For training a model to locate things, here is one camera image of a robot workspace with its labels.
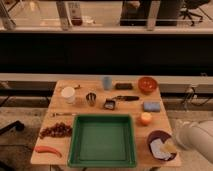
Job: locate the purple bowl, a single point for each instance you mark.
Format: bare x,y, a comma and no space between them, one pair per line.
158,134

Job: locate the grey towel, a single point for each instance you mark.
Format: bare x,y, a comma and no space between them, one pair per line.
163,150

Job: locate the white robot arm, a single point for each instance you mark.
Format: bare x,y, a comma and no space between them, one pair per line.
196,136

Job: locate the red bowl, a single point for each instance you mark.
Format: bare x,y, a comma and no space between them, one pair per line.
147,85

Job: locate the light blue cup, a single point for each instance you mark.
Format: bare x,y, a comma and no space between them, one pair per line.
106,83

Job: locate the black rectangular block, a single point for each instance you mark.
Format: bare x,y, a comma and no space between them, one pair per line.
123,86

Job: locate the small dark square dish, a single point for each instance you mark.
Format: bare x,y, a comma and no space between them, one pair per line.
109,104

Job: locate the metal cup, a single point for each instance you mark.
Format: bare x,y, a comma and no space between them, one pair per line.
91,99

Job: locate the small metal key item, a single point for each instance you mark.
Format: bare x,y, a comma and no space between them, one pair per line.
77,87

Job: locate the white cup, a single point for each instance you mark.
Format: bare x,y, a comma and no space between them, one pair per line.
68,93

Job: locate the blue sponge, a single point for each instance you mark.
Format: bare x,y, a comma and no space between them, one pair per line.
151,106

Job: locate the orange round fruit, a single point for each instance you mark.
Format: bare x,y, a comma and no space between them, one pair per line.
145,118

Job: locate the green plastic tray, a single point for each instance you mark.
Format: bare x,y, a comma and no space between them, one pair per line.
102,141

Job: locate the metal utensil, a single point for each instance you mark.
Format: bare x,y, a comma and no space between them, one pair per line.
62,114

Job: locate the red grapes bunch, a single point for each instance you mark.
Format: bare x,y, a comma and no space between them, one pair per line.
57,130

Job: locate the red chili pepper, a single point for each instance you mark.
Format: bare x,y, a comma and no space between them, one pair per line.
47,149

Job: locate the black office chair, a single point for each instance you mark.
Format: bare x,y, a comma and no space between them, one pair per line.
189,6

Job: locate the black handled tool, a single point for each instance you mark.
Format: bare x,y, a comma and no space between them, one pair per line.
126,98

